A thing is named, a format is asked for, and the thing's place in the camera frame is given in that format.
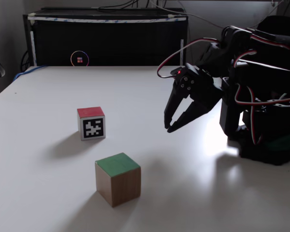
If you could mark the green-topped wooden cube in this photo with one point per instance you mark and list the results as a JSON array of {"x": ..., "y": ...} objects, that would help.
[{"x": 118, "y": 183}]

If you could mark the red-topped wooden cube with marker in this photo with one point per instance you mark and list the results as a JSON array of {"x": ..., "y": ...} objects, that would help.
[{"x": 91, "y": 128}]

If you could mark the black computer case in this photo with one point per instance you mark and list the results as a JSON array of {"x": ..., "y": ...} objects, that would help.
[{"x": 111, "y": 41}]

